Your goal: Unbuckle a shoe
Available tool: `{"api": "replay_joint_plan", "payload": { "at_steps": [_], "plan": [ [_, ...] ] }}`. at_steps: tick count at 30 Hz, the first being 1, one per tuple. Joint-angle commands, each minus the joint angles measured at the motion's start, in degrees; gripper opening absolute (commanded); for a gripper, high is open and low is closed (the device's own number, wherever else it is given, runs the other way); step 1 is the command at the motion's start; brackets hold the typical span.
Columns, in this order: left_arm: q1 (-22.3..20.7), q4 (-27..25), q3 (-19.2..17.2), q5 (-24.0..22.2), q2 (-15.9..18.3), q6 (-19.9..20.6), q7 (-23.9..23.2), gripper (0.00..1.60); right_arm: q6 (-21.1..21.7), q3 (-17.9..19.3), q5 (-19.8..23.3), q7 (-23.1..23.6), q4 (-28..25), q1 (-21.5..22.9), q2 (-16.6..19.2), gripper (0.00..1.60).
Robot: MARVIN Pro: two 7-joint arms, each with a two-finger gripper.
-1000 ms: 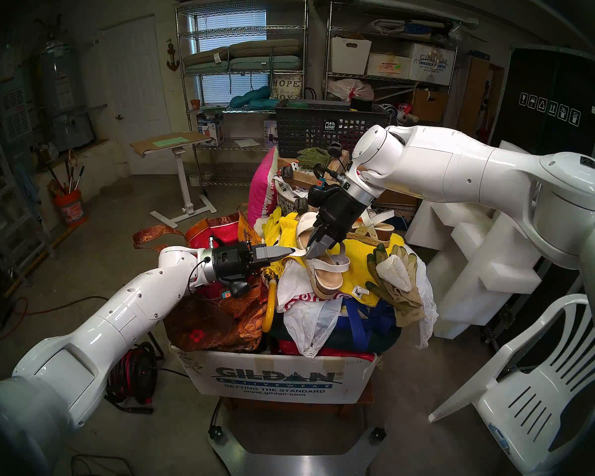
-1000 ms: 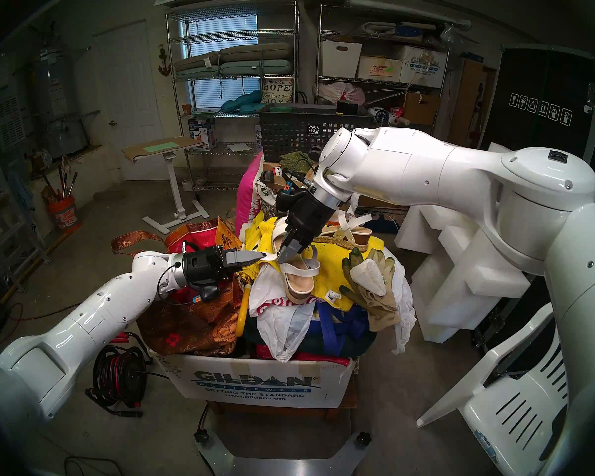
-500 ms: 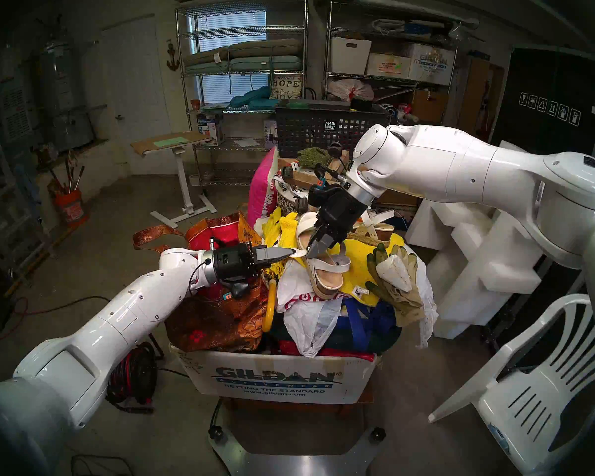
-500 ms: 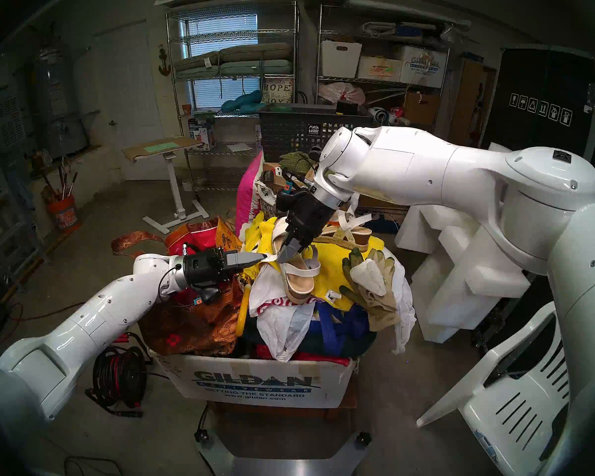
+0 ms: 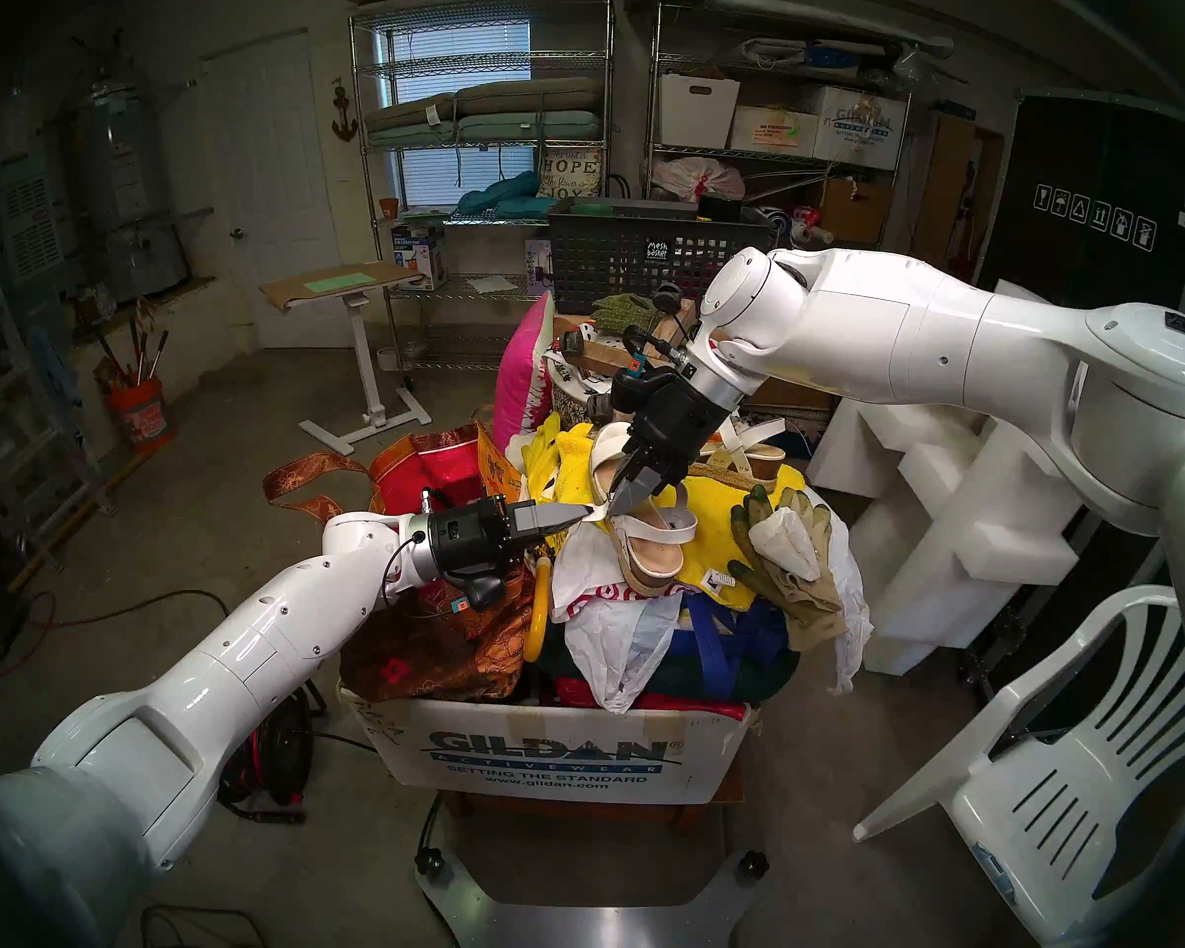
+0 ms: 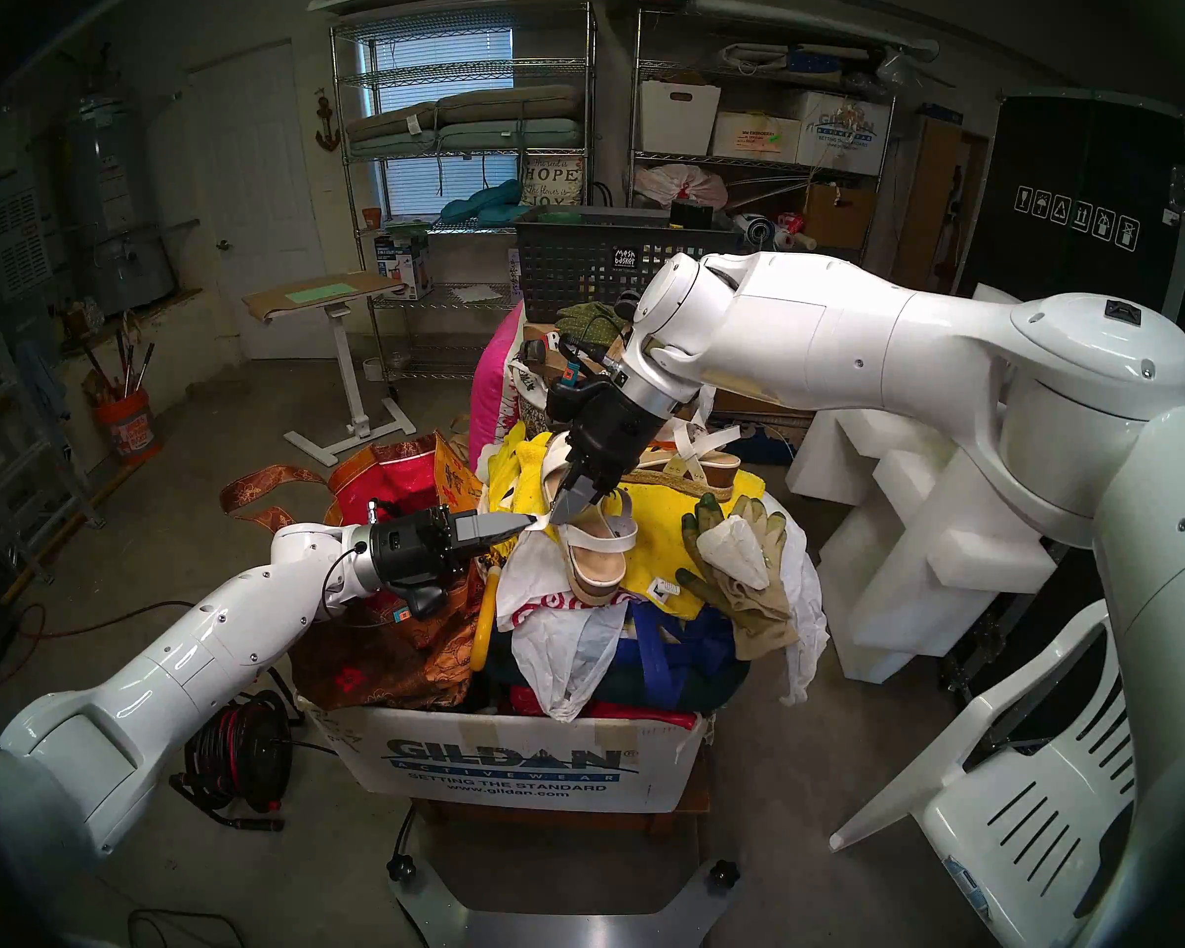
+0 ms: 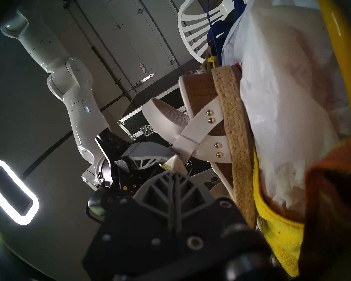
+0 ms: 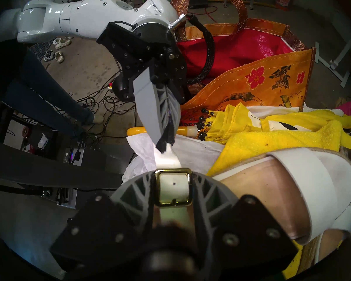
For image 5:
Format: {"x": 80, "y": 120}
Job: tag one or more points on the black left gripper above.
{"x": 464, "y": 541}

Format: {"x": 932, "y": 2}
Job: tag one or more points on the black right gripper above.
{"x": 676, "y": 423}

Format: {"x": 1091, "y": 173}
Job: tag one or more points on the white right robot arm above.
{"x": 948, "y": 334}

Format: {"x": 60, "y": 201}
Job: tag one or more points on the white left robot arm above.
{"x": 207, "y": 660}

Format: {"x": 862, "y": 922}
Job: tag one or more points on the yellow terry towel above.
{"x": 726, "y": 531}

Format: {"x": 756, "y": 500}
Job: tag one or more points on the white printed round tote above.
{"x": 565, "y": 403}

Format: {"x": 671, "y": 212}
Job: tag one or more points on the wooden cross caster dolly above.
{"x": 592, "y": 354}

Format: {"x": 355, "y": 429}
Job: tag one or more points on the pink pillow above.
{"x": 518, "y": 383}

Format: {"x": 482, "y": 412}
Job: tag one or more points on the white red-logo plastic bag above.
{"x": 622, "y": 660}

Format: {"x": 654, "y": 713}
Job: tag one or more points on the white crumpled cloth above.
{"x": 785, "y": 541}

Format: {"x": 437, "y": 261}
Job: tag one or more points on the green knit glove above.
{"x": 622, "y": 314}

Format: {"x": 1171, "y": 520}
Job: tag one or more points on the blue fabric bag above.
{"x": 721, "y": 650}

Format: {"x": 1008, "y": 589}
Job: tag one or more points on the red orange floral tote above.
{"x": 425, "y": 650}

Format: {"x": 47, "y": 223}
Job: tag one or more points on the beige green-tipped work glove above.
{"x": 800, "y": 600}

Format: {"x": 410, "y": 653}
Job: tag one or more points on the black mesh basket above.
{"x": 602, "y": 260}

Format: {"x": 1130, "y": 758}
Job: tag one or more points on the large white Gildan carton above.
{"x": 573, "y": 758}

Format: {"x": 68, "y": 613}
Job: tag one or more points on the thin white plastic sheet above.
{"x": 854, "y": 610}

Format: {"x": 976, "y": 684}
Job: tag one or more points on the white overbed table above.
{"x": 367, "y": 363}

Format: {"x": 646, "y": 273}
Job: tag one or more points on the blue white appliance box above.
{"x": 417, "y": 255}

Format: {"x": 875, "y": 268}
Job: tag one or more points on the white foam packing block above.
{"x": 948, "y": 541}

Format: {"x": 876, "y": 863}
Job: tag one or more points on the teal cushion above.
{"x": 499, "y": 196}

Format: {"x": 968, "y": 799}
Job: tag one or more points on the HOPE word sign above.
{"x": 571, "y": 171}

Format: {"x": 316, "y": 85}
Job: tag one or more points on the open brown cardboard box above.
{"x": 854, "y": 210}

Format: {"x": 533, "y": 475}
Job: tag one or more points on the green bench cushion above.
{"x": 513, "y": 128}

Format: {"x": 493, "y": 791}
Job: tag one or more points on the labelled cardboard box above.
{"x": 770, "y": 131}

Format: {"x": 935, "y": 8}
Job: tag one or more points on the white storage box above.
{"x": 696, "y": 112}

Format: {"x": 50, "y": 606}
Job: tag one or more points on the beige bench cushion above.
{"x": 513, "y": 97}

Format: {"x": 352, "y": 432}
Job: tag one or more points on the white door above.
{"x": 276, "y": 205}

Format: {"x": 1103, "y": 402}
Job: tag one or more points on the small white Gildan carton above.
{"x": 864, "y": 126}

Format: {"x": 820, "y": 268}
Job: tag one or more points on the orange plastic bucket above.
{"x": 138, "y": 413}

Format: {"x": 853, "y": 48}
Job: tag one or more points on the window with blinds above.
{"x": 464, "y": 47}

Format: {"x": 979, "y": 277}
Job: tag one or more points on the aluminium step ladder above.
{"x": 59, "y": 442}

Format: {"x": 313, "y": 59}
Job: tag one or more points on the white plastic chair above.
{"x": 1037, "y": 818}

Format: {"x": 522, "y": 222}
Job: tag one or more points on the grey water heater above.
{"x": 133, "y": 215}

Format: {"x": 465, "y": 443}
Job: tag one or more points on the black flight case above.
{"x": 1096, "y": 166}

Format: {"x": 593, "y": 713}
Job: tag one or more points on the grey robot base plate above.
{"x": 592, "y": 926}

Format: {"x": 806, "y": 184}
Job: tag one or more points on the anchor wall ornament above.
{"x": 345, "y": 117}

